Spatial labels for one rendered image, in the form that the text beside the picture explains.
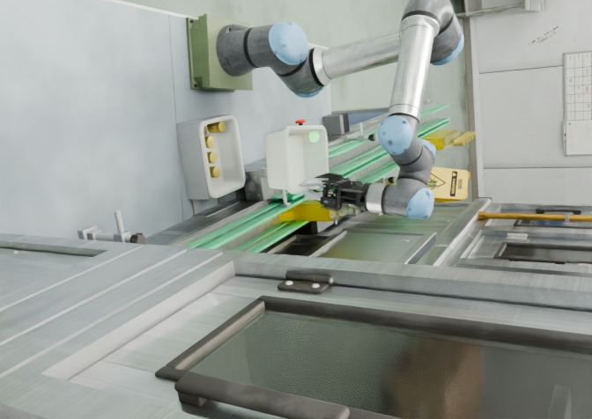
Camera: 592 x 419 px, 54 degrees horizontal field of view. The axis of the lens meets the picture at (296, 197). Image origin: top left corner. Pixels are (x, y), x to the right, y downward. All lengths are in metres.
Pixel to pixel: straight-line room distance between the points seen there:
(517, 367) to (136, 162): 1.23
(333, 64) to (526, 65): 5.91
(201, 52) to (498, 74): 6.10
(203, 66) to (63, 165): 0.53
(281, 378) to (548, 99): 7.10
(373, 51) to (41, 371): 1.30
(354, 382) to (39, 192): 1.02
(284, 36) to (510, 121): 6.14
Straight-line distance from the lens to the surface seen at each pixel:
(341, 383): 0.50
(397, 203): 1.39
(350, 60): 1.69
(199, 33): 1.74
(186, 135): 1.66
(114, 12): 1.58
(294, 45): 1.66
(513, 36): 7.53
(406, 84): 1.38
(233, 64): 1.73
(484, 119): 7.67
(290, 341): 0.57
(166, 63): 1.68
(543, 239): 1.98
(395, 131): 1.30
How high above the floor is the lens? 1.88
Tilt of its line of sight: 31 degrees down
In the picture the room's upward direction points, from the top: 91 degrees clockwise
